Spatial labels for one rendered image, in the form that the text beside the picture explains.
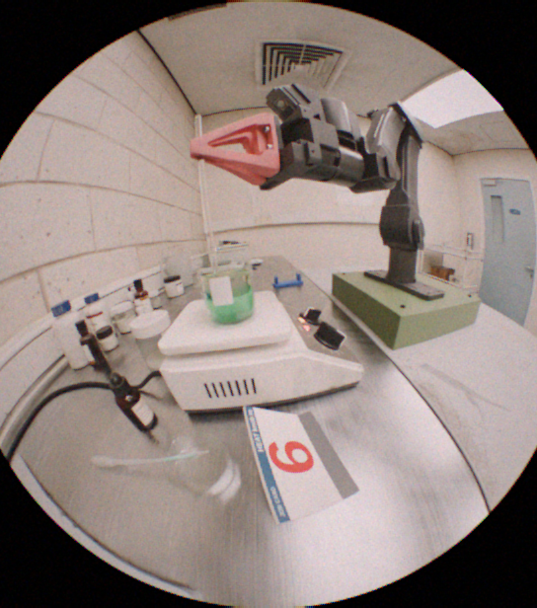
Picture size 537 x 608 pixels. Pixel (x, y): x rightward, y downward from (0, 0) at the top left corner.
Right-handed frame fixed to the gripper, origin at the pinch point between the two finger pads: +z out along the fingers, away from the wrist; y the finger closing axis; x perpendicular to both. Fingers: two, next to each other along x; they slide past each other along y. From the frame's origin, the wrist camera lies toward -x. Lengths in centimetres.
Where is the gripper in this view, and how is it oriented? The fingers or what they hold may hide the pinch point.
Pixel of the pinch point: (198, 148)
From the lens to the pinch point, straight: 18.9
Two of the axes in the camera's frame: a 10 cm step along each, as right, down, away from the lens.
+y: 4.5, 2.8, -8.5
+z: -8.8, 2.6, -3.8
